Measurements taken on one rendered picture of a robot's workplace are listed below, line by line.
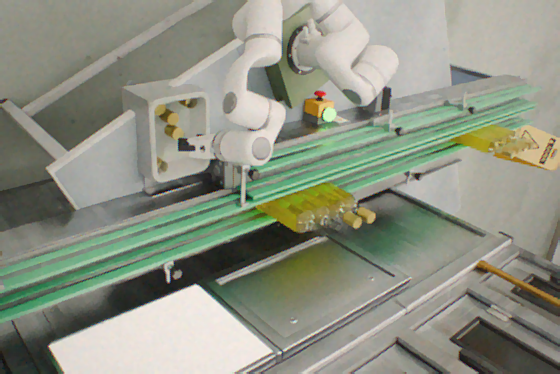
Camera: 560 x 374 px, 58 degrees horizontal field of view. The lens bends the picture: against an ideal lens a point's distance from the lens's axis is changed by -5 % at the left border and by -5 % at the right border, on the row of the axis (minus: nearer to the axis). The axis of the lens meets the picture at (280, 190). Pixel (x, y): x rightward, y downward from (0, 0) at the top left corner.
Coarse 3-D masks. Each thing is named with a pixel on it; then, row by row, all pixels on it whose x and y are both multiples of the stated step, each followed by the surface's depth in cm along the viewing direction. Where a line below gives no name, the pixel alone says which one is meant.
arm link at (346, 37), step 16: (336, 16) 128; (352, 16) 130; (336, 32) 129; (352, 32) 129; (320, 48) 129; (336, 48) 128; (352, 48) 129; (320, 64) 132; (336, 64) 128; (336, 80) 133; (352, 80) 130; (368, 80) 131; (352, 96) 134; (368, 96) 132
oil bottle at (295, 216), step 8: (272, 200) 149; (280, 200) 149; (288, 200) 149; (264, 208) 153; (272, 208) 150; (280, 208) 147; (288, 208) 145; (296, 208) 145; (304, 208) 145; (272, 216) 151; (280, 216) 148; (288, 216) 145; (296, 216) 142; (304, 216) 142; (312, 216) 143; (288, 224) 146; (296, 224) 143; (304, 224) 142; (304, 232) 143
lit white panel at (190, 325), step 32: (192, 288) 136; (128, 320) 123; (160, 320) 124; (192, 320) 124; (224, 320) 125; (64, 352) 112; (96, 352) 113; (128, 352) 113; (160, 352) 114; (192, 352) 115; (224, 352) 115; (256, 352) 116
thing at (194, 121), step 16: (176, 96) 130; (192, 96) 133; (176, 112) 140; (192, 112) 142; (208, 112) 138; (160, 128) 139; (192, 128) 144; (208, 128) 140; (160, 144) 140; (176, 144) 144; (176, 160) 146; (192, 160) 147; (208, 160) 144; (160, 176) 137; (176, 176) 139
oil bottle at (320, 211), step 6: (300, 192) 155; (294, 198) 152; (300, 198) 152; (306, 198) 152; (312, 198) 152; (306, 204) 149; (312, 204) 149; (318, 204) 149; (312, 210) 146; (318, 210) 146; (324, 210) 147; (318, 216) 145; (324, 216) 146; (318, 222) 146
